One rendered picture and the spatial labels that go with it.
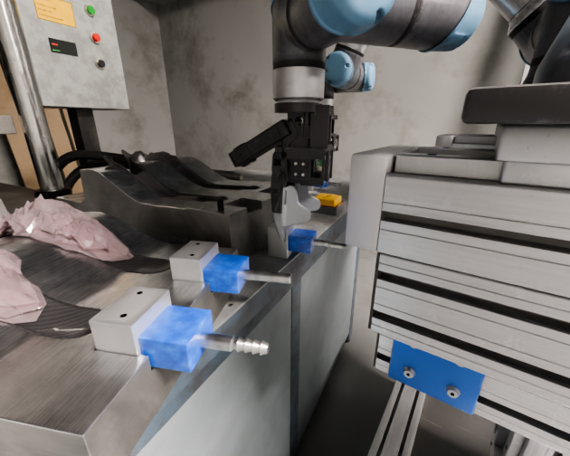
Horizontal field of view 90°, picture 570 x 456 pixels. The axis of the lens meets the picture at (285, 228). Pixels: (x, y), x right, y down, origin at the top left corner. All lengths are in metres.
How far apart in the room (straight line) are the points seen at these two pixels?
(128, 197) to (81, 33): 0.84
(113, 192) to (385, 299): 0.52
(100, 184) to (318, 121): 0.44
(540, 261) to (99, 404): 0.31
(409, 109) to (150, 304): 2.47
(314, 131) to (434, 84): 2.17
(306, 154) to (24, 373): 0.37
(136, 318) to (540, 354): 0.31
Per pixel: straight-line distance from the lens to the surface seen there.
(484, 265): 0.27
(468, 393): 0.40
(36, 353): 0.30
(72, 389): 0.26
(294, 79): 0.43
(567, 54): 0.29
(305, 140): 0.45
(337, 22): 0.35
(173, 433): 0.48
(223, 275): 0.32
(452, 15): 0.44
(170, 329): 0.25
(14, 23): 1.12
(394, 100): 2.63
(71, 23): 1.35
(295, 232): 0.49
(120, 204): 0.63
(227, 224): 0.44
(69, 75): 1.30
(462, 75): 2.56
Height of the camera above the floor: 1.02
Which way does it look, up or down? 20 degrees down
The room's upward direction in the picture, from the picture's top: straight up
